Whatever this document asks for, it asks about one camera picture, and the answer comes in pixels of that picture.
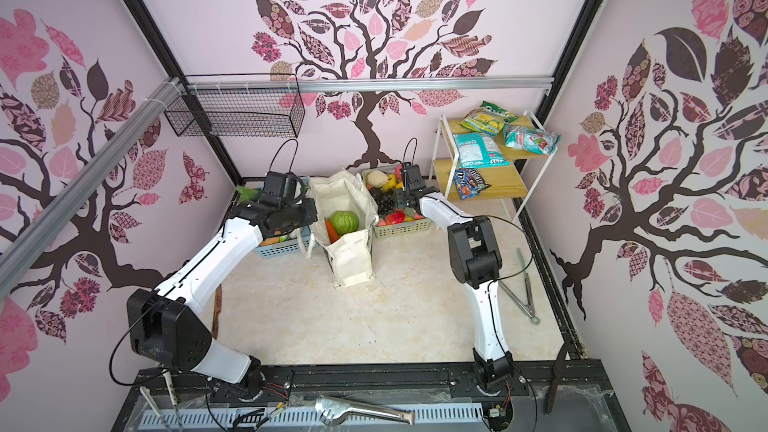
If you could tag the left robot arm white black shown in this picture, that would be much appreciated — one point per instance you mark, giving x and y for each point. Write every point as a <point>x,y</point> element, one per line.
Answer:
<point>165,324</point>

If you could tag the red apple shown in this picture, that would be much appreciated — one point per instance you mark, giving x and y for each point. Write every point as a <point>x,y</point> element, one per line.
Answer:
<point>397,217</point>

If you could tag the green cabbage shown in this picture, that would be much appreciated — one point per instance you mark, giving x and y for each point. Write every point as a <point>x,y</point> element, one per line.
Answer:
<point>345,222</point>

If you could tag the white wire wooden shelf rack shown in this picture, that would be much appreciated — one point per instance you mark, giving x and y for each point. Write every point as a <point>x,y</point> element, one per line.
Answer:
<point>506,182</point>

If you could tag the orange carrot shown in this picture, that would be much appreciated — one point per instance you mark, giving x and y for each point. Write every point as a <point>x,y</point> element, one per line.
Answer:
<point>331,231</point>

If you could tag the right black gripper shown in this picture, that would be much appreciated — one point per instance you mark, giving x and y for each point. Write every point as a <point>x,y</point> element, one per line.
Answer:
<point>400,196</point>

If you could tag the green lettuce leaf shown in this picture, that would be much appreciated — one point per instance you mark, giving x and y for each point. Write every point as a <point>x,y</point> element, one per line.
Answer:
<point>246,194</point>

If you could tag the black wire wall basket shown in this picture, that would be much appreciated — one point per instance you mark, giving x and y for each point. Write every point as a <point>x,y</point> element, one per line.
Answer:
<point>238,105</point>

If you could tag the yellow green snack bag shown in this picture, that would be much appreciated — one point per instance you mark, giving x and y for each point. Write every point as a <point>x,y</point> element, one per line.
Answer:
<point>488,118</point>

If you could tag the green handled floor tongs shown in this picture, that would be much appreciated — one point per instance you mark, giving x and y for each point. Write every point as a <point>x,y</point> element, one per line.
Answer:
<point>525,305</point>

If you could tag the M&M candy bag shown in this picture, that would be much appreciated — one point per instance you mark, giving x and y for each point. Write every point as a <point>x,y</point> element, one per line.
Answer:
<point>469,183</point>

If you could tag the wooden serrated knife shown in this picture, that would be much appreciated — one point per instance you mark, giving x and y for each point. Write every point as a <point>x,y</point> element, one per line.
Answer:
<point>218,298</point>

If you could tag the cream canvas grocery bag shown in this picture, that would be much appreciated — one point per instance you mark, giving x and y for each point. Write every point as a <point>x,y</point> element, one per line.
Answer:
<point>350,258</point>

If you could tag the green plastic fruit basket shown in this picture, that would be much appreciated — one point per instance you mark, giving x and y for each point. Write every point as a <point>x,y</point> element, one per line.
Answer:
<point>385,202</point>

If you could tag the white teal red snack bag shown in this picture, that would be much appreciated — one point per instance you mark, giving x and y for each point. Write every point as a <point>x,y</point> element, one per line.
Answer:
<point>533,140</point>

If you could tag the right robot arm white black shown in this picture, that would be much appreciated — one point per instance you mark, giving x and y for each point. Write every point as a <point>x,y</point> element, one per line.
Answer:
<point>475,261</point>

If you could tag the blue plastic vegetable basket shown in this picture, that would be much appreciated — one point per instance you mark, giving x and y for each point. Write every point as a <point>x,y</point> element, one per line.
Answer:
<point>282,246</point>

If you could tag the metal tongs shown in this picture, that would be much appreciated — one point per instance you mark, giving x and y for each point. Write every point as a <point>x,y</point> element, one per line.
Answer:
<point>334,411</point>

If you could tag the beige cauliflower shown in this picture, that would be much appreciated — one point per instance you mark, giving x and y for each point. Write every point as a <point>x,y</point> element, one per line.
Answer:
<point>377,179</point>

